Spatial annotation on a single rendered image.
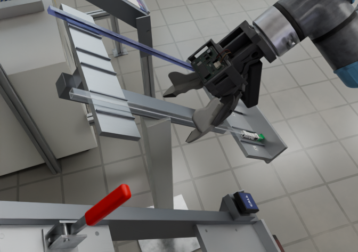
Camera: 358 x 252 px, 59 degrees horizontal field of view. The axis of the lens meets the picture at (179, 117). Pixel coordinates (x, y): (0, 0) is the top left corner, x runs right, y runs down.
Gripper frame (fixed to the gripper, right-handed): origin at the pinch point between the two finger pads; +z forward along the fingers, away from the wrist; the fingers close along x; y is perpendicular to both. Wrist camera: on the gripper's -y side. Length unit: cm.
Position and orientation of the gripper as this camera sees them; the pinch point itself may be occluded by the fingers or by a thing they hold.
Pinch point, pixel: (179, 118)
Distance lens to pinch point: 60.0
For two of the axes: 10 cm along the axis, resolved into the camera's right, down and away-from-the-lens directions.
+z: -7.6, 6.0, 2.6
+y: -5.3, -3.3, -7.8
